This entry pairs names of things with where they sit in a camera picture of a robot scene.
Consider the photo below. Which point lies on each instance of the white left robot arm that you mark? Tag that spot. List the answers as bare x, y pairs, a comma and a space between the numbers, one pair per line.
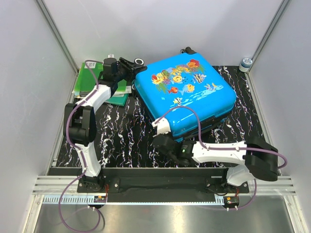
79, 127

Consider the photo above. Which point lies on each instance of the aluminium frame rail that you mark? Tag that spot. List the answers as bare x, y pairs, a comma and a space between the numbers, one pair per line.
57, 35

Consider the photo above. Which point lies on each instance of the blue capped bottle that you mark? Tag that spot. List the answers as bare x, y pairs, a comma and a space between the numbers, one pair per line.
245, 64

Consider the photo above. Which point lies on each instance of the green plastic folder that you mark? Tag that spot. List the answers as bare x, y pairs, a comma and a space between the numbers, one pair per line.
86, 81

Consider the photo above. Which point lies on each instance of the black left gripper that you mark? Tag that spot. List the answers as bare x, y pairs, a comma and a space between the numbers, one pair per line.
131, 69

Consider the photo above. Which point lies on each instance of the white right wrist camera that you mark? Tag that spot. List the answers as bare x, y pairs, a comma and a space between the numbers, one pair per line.
162, 126

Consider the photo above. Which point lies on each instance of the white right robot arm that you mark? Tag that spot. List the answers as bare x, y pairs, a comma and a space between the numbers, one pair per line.
253, 159

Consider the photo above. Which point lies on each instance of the blue suitcase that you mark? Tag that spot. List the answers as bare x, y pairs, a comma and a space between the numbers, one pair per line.
187, 91

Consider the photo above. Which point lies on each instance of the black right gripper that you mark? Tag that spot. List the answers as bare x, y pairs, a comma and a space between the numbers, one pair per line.
169, 134

